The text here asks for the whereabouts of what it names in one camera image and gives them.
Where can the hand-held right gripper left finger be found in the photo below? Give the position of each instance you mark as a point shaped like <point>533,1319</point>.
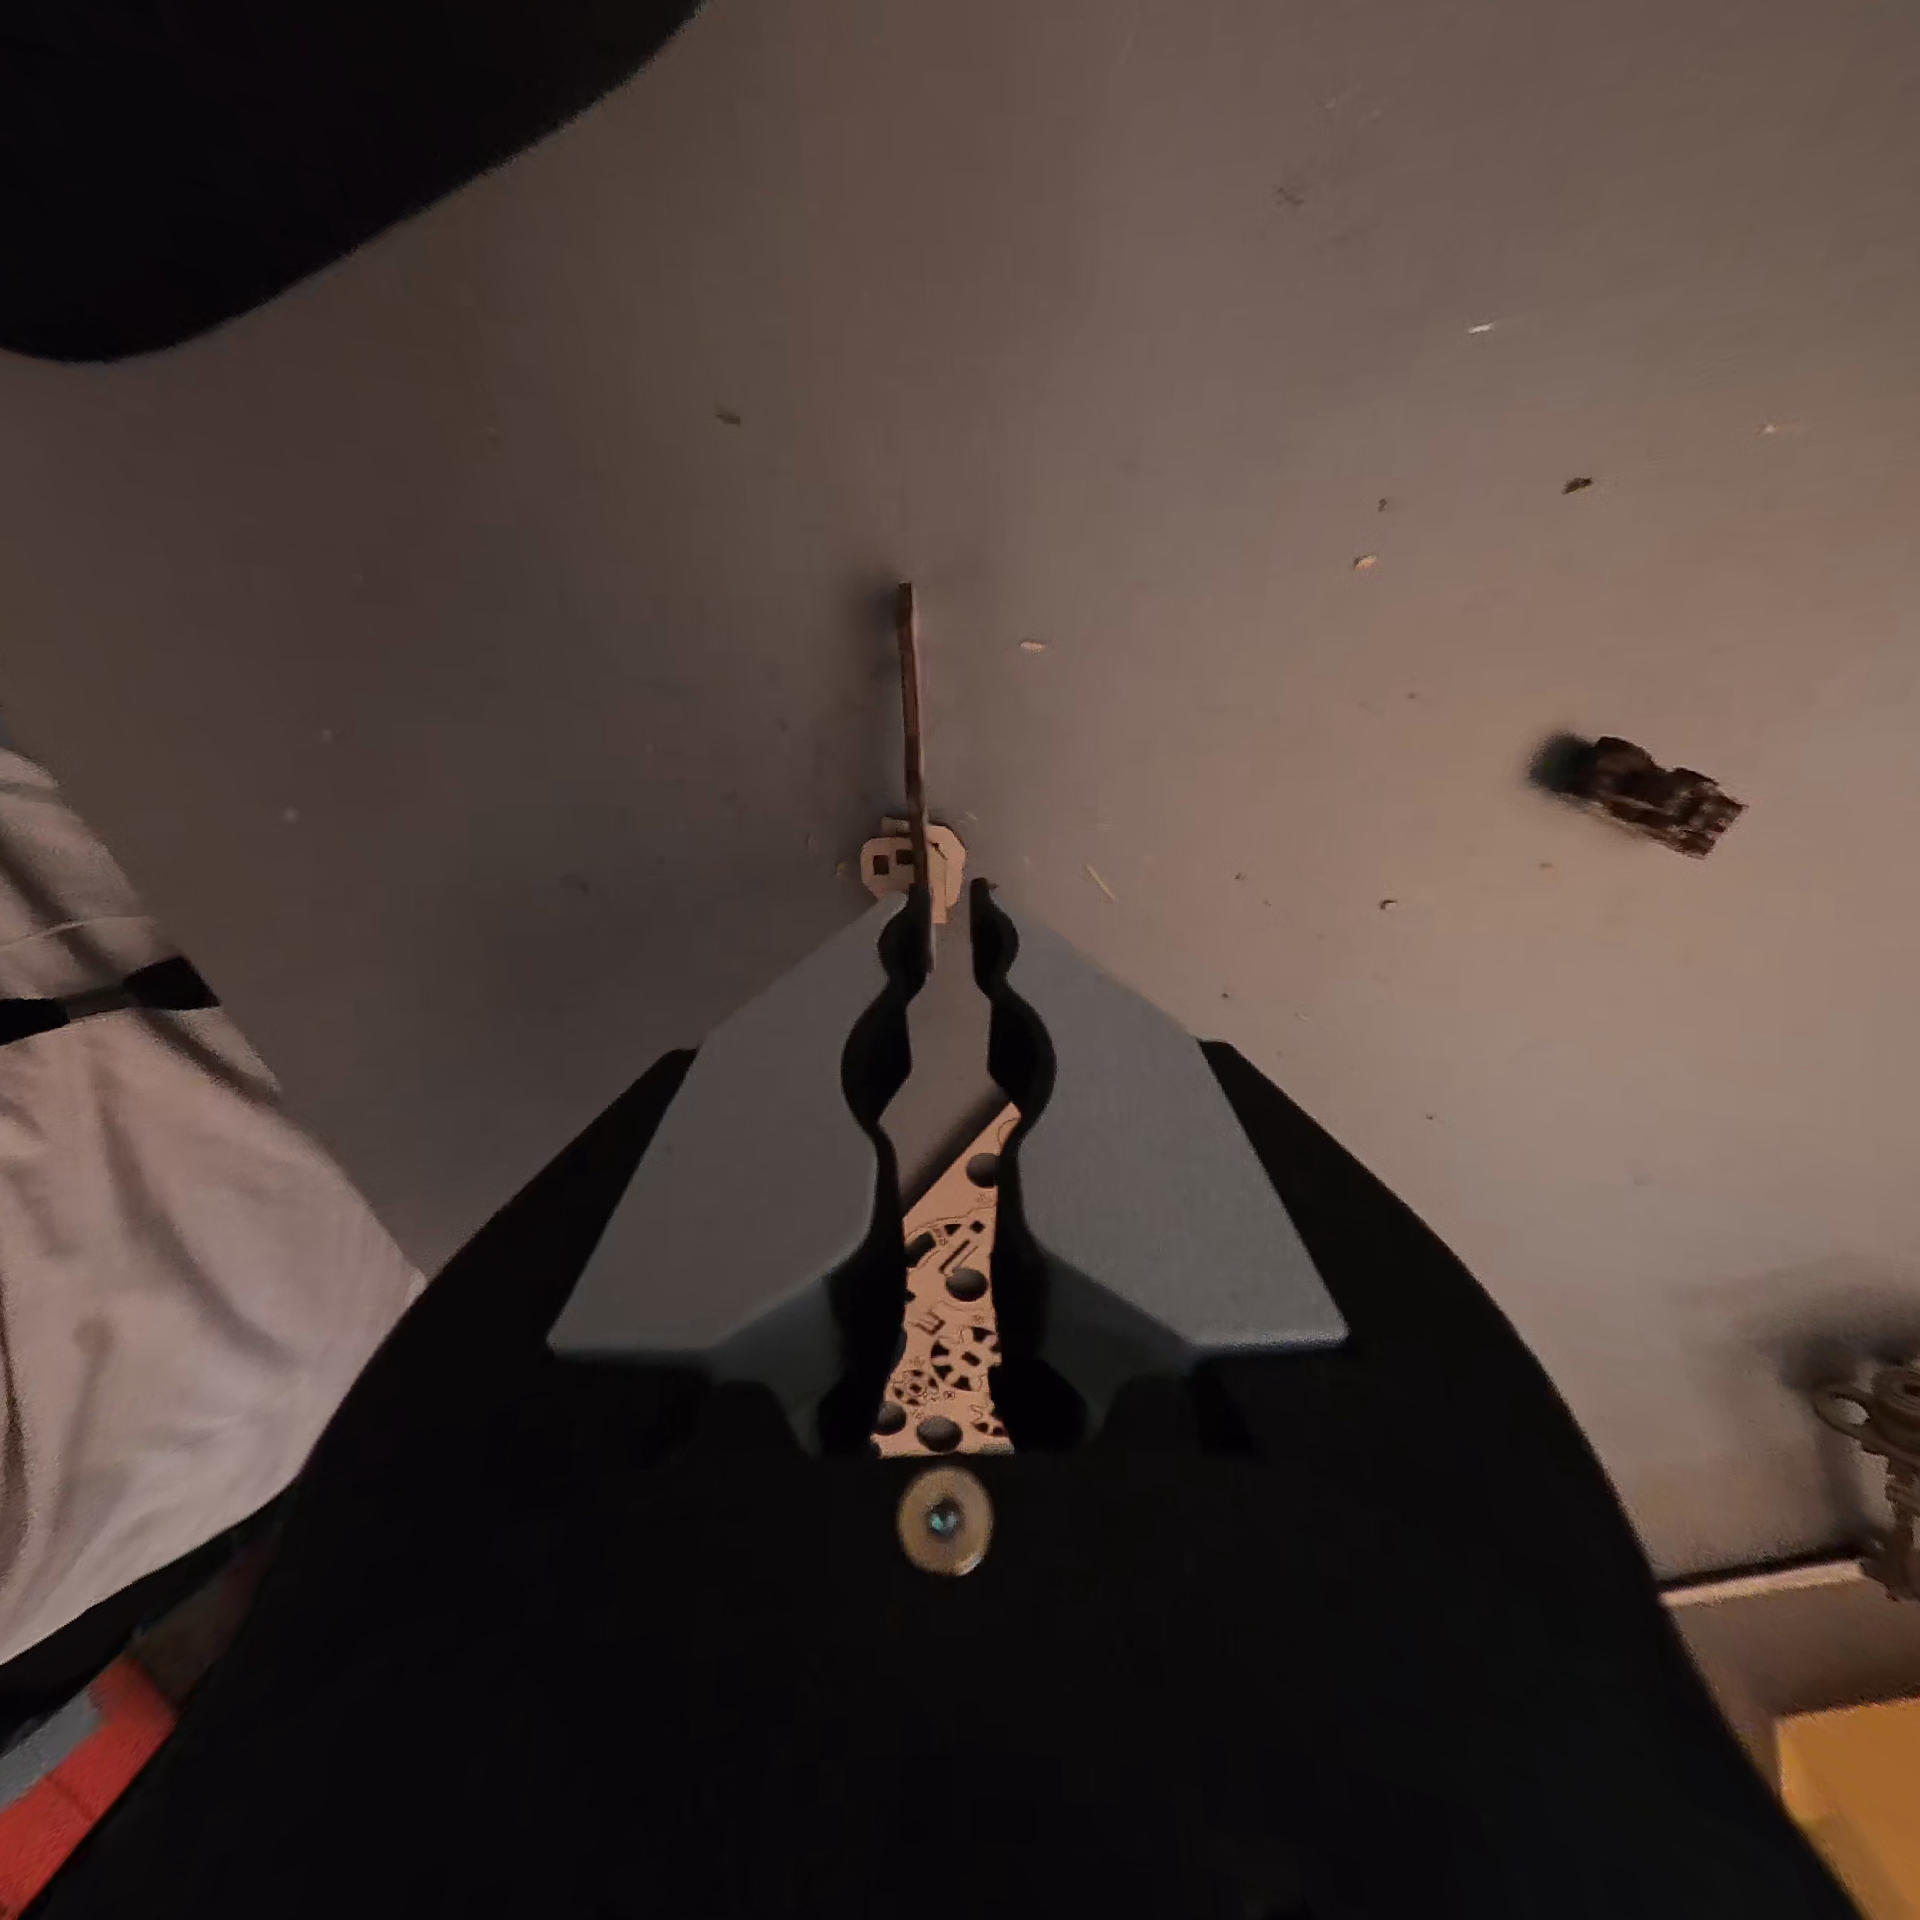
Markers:
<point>705,1200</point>

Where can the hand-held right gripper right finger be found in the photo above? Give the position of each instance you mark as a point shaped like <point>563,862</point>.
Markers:
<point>1170,1200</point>

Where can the small wooden plate square holes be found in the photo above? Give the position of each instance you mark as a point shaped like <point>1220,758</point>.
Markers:
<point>885,857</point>

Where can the thin wooden strip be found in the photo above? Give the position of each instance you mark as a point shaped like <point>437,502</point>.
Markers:
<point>914,705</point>

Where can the laser-cut plywood parts sheet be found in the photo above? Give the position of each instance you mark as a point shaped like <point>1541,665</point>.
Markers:
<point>944,1200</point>

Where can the wooden gear model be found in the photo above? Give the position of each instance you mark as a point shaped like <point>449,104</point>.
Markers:
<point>1881,1418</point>

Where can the person's white shirt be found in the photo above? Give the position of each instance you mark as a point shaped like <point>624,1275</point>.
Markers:
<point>164,1275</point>

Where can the small wooden gear assembly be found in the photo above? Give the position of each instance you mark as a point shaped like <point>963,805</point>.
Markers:
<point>1650,798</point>

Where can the orange reflective vest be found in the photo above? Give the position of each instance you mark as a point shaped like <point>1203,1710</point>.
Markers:
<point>128,1723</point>

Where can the yellow box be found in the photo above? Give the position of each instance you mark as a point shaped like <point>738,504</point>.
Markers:
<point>1860,1799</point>

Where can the black rounded object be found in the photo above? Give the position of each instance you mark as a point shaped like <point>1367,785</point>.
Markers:
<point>271,150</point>

